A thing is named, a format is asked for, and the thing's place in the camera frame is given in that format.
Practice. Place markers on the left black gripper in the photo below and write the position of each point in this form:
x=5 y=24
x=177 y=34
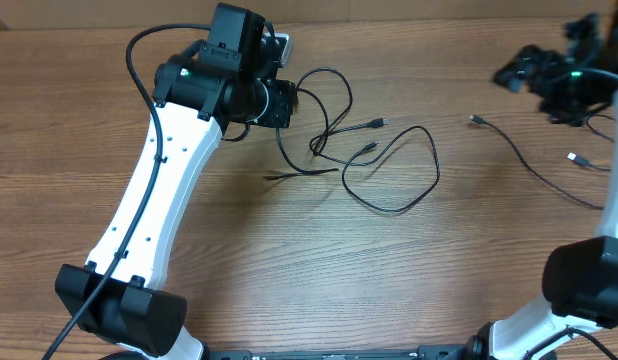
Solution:
x=280 y=115

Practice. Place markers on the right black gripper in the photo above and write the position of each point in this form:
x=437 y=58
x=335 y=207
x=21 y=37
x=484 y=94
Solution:
x=544 y=62

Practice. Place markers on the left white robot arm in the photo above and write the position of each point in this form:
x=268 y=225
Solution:
x=230 y=76

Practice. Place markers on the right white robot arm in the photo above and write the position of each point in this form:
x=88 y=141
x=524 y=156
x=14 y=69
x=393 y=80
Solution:
x=579 y=294

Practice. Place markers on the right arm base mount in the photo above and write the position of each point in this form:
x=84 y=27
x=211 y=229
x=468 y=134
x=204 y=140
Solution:
x=477 y=346

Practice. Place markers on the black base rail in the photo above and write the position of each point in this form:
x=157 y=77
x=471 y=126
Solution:
x=423 y=352

